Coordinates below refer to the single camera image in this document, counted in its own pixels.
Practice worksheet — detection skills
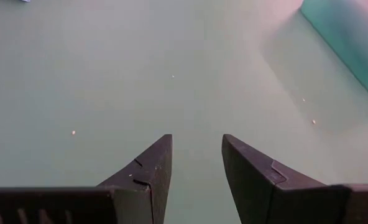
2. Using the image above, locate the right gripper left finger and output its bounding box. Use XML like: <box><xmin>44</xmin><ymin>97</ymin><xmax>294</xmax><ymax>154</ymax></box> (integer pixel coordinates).
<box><xmin>0</xmin><ymin>134</ymin><xmax>173</xmax><ymax>224</ymax></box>

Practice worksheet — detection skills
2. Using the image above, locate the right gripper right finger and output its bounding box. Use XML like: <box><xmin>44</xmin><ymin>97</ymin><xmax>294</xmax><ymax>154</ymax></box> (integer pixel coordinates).
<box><xmin>221</xmin><ymin>134</ymin><xmax>368</xmax><ymax>224</ymax></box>

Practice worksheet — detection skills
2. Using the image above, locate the green table mat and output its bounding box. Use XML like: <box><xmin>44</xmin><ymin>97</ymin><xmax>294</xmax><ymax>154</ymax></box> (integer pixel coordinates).
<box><xmin>0</xmin><ymin>0</ymin><xmax>368</xmax><ymax>224</ymax></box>

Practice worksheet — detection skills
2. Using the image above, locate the teal plastic bin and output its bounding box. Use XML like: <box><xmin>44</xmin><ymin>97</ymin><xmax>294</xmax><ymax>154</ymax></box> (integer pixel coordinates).
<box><xmin>300</xmin><ymin>0</ymin><xmax>368</xmax><ymax>105</ymax></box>

